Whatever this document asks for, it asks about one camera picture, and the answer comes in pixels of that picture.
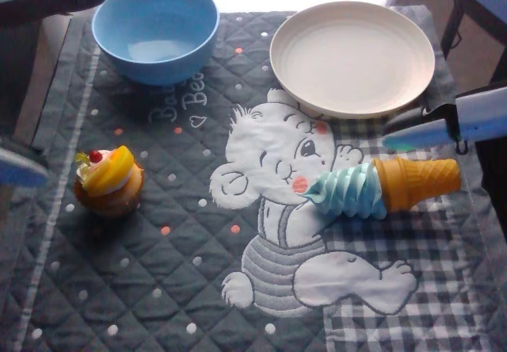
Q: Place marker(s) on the toy cupcake with fruit topping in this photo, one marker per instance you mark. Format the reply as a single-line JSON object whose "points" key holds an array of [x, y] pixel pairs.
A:
{"points": [[109, 185]]}

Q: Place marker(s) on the grey quilt with printed bear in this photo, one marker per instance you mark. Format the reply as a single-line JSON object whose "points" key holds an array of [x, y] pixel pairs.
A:
{"points": [[158, 272]]}

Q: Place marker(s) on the toy ice cream cone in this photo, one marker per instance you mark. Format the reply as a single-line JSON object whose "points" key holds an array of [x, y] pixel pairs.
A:
{"points": [[416, 181]]}

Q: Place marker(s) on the blue plastic bowl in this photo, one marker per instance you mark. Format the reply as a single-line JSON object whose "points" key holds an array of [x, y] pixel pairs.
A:
{"points": [[158, 31]]}

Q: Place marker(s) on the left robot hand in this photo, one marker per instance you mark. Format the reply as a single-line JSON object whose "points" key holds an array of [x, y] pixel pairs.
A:
{"points": [[20, 169]]}

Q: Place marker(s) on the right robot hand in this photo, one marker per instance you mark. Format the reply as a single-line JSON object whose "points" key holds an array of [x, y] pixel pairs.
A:
{"points": [[479, 110]]}

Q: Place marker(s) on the white round plate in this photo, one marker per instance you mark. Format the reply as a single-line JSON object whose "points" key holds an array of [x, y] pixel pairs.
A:
{"points": [[352, 58]]}

